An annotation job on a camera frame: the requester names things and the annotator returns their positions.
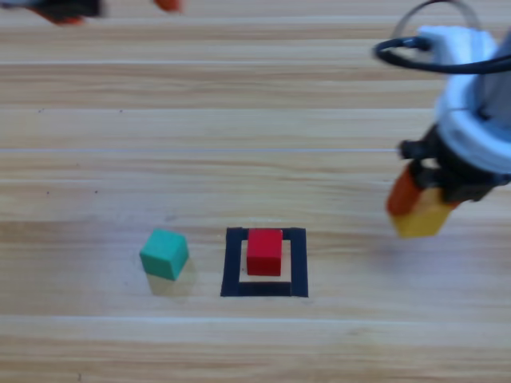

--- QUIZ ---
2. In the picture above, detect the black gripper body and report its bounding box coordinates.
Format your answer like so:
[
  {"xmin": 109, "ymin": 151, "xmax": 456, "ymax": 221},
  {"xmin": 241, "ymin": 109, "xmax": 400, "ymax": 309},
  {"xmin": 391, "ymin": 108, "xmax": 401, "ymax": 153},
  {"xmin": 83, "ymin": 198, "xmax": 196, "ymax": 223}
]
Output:
[
  {"xmin": 398, "ymin": 125, "xmax": 500, "ymax": 204},
  {"xmin": 23, "ymin": 0, "xmax": 101, "ymax": 20}
]

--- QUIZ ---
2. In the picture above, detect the yellow wooden cube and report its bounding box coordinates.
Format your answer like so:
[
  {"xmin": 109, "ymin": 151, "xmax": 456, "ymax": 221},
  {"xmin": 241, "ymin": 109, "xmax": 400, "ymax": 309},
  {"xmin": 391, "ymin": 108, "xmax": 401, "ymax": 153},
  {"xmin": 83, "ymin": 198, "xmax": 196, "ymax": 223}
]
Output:
[{"xmin": 390, "ymin": 187, "xmax": 454, "ymax": 239}]

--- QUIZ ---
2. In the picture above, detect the red wooden cube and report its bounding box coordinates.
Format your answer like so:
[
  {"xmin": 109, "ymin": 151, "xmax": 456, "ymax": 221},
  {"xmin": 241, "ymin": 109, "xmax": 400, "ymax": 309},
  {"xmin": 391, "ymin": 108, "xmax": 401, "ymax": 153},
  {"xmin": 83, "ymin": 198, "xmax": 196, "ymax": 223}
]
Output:
[{"xmin": 246, "ymin": 228, "xmax": 284, "ymax": 277}]

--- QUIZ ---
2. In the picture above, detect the green wooden cube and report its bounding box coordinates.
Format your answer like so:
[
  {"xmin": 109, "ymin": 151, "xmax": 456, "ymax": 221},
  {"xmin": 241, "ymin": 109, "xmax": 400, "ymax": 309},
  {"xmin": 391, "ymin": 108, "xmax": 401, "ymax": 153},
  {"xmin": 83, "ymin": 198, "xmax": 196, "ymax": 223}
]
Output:
[{"xmin": 139, "ymin": 227, "xmax": 190, "ymax": 282}]

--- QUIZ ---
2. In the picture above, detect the black tape square outline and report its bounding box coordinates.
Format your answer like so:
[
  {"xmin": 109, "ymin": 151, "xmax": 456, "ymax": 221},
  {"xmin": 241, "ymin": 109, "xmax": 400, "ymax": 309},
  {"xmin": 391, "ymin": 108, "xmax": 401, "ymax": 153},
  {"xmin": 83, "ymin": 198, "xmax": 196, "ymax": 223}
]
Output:
[{"xmin": 220, "ymin": 227, "xmax": 309, "ymax": 298}]

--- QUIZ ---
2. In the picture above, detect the black camera cable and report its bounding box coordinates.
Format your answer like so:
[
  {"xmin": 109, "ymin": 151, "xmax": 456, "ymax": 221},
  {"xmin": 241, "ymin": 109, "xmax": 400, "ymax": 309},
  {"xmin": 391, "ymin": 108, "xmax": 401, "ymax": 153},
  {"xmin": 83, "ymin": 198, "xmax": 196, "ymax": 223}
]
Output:
[{"xmin": 373, "ymin": 35, "xmax": 511, "ymax": 75}]

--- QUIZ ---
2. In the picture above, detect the thin grey cable loop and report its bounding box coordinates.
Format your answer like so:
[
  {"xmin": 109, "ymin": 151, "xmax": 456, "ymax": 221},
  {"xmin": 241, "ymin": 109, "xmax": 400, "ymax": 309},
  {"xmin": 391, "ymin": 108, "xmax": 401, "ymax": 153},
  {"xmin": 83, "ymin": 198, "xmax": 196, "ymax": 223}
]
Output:
[{"xmin": 393, "ymin": 0, "xmax": 480, "ymax": 39}]

